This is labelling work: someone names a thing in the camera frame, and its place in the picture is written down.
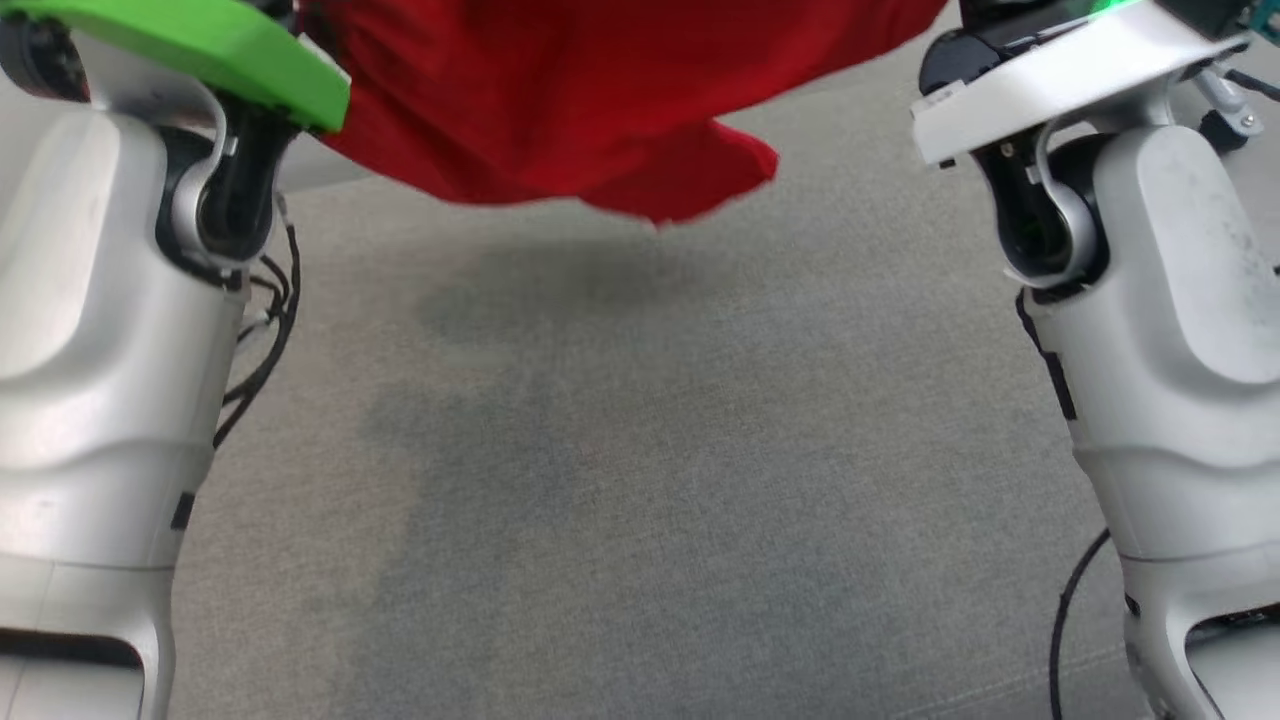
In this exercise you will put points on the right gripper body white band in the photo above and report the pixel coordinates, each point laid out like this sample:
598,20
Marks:
1060,75

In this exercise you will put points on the grey metal bracket with knob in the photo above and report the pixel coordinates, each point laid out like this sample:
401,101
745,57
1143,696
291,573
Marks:
1225,110

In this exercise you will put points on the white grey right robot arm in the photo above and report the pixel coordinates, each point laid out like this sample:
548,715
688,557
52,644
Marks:
1180,350

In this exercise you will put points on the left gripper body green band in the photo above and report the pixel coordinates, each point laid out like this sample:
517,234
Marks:
220,40

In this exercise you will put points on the dark wrist camera box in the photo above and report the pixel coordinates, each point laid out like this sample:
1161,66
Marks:
1200,15

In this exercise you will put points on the red jacket with white trim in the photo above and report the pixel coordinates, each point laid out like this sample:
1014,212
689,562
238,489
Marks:
560,100

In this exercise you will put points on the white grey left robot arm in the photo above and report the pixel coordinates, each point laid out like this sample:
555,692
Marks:
100,350

